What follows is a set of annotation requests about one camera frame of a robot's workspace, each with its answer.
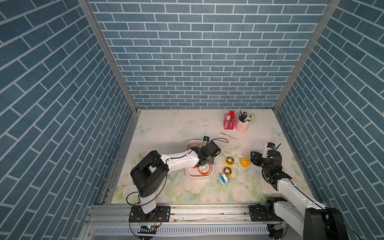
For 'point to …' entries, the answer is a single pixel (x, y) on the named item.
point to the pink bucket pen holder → (242, 125)
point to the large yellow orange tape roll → (227, 170)
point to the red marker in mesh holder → (232, 114)
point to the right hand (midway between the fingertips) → (256, 153)
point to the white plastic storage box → (192, 172)
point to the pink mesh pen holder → (229, 120)
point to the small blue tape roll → (224, 178)
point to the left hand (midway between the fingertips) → (209, 157)
